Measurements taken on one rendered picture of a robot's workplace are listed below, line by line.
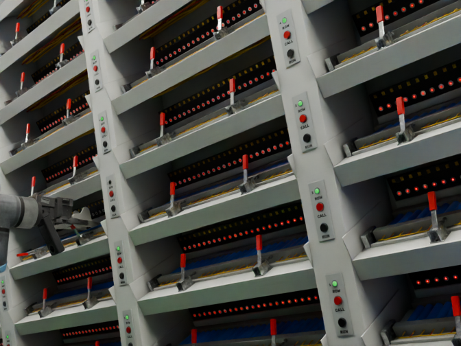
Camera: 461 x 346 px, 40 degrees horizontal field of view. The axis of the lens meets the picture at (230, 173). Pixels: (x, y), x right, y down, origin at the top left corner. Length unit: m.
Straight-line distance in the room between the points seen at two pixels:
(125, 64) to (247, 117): 0.60
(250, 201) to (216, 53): 0.38
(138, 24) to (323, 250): 0.86
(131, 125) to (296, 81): 0.66
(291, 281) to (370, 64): 0.48
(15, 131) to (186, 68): 1.03
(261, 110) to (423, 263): 0.50
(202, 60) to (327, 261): 0.60
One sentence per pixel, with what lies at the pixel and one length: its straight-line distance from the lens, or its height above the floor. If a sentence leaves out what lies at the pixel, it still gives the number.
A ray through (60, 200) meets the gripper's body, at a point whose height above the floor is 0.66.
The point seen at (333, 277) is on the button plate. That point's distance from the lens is 1.30.
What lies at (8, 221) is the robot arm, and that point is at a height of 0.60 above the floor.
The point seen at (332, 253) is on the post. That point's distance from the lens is 1.30.
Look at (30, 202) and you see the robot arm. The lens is 1.88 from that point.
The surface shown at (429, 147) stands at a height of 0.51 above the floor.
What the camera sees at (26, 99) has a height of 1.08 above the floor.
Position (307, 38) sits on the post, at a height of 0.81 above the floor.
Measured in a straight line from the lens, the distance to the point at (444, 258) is 1.19.
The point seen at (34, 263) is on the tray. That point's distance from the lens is 2.22.
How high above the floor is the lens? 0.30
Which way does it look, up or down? 11 degrees up
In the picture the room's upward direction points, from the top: 9 degrees counter-clockwise
